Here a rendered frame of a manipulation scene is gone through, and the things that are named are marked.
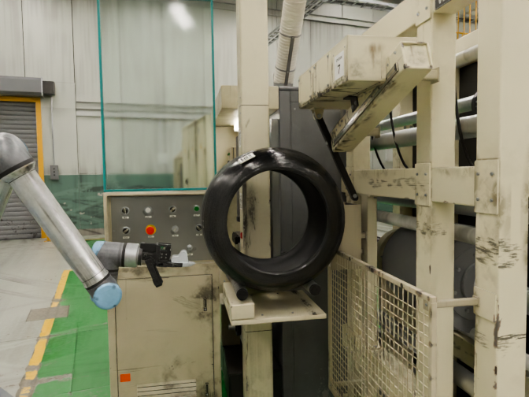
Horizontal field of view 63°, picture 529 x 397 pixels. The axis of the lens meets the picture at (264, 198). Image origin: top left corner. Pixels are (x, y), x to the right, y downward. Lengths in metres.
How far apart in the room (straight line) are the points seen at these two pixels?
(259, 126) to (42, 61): 9.49
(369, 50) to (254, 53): 0.69
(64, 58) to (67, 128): 1.56
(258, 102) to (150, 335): 1.25
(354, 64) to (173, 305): 1.45
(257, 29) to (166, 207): 0.96
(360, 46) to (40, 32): 10.24
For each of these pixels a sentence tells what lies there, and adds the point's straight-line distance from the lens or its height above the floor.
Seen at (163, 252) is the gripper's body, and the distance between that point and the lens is 1.69.
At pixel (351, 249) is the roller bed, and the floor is 0.99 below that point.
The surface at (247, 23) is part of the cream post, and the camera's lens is 2.08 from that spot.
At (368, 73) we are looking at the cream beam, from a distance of 1.49.
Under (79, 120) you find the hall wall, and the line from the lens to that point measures 10.96.
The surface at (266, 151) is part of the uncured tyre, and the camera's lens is 1.63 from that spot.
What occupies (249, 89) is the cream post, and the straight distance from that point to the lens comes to 2.01.
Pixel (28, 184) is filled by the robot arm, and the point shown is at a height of 1.32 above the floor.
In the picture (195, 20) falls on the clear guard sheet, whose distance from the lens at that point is 2.35.
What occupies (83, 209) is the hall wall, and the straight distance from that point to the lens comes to 10.83.
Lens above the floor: 1.34
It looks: 3 degrees down
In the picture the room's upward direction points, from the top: 1 degrees counter-clockwise
